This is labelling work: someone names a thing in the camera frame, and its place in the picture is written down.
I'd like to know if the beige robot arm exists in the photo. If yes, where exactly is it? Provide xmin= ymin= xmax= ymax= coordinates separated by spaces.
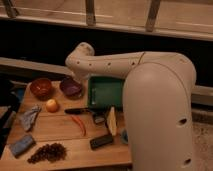
xmin=65 ymin=42 xmax=197 ymax=171

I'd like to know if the blue plastic cup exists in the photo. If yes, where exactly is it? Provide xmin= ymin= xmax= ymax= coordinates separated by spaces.
xmin=121 ymin=130 xmax=128 ymax=145

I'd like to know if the green plastic tray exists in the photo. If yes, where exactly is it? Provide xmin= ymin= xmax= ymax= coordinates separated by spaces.
xmin=87 ymin=76 xmax=124 ymax=108

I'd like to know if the yellow cheese wedge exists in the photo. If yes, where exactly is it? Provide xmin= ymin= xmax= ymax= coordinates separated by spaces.
xmin=107 ymin=107 xmax=117 ymax=136

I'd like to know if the small black square object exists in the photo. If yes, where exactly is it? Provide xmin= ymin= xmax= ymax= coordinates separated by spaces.
xmin=93 ymin=115 xmax=106 ymax=124

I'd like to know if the purple bowl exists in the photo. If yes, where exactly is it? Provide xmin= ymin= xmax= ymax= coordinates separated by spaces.
xmin=59 ymin=77 xmax=82 ymax=97

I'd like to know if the red chili pepper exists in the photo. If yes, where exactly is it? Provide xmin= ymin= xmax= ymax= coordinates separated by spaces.
xmin=71 ymin=115 xmax=86 ymax=136

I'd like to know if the black rectangular block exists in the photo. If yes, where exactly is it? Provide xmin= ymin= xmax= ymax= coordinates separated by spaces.
xmin=90 ymin=134 xmax=114 ymax=150

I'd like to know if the yellow apple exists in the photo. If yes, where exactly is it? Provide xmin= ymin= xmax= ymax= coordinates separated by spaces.
xmin=46 ymin=99 xmax=59 ymax=113

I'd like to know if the wooden cutting board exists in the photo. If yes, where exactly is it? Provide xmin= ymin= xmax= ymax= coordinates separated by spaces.
xmin=0 ymin=81 xmax=131 ymax=171

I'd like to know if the orange-brown bowl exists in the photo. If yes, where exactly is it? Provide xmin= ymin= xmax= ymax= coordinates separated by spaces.
xmin=30 ymin=78 xmax=53 ymax=98

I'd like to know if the bunch of dark grapes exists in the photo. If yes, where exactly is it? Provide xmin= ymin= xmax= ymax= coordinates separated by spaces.
xmin=27 ymin=143 xmax=67 ymax=164

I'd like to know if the grey crumpled cloth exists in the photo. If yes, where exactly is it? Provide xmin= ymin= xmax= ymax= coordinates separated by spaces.
xmin=18 ymin=105 xmax=41 ymax=132

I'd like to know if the blue sponge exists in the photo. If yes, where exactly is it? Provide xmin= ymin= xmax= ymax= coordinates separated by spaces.
xmin=9 ymin=135 xmax=35 ymax=157

